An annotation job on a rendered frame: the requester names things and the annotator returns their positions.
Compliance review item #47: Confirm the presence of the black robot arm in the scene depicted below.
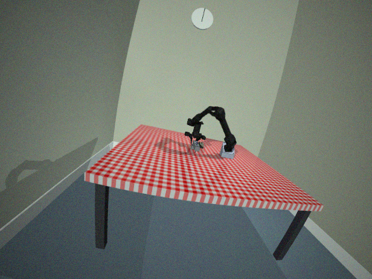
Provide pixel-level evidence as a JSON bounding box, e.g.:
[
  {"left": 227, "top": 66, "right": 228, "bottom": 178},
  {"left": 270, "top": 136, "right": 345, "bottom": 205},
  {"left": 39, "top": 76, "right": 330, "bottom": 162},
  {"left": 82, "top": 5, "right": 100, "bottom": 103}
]
[{"left": 187, "top": 106, "right": 237, "bottom": 152}]

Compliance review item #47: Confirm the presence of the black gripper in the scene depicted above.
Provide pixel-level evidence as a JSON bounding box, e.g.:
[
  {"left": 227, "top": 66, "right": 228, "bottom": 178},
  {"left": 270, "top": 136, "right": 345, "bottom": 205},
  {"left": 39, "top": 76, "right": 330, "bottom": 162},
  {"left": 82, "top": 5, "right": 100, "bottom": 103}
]
[{"left": 185, "top": 128, "right": 206, "bottom": 144}]

